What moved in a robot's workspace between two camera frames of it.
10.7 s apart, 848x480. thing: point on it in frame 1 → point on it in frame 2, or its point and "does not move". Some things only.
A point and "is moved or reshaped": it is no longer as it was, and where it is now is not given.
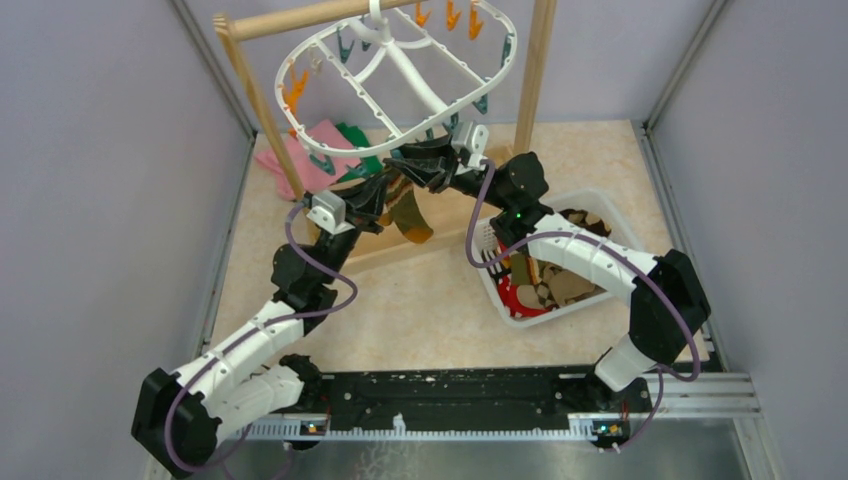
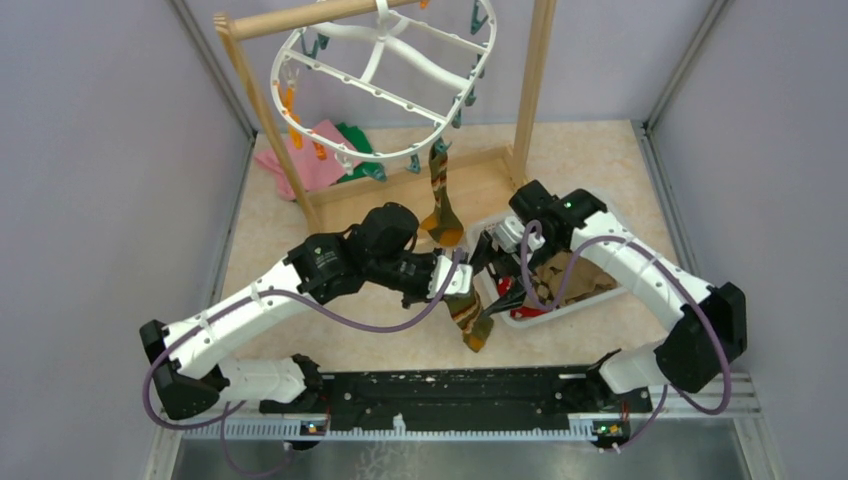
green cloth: x=357 y=137 does not move
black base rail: x=478 y=399 does not move
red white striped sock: x=509 y=293 does not move
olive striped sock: x=404 y=210 → x=443 y=226
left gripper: x=365 y=202 → x=421 y=295
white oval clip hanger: x=374 y=18 is moved or reshaped
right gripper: x=434 y=164 → x=484 y=253
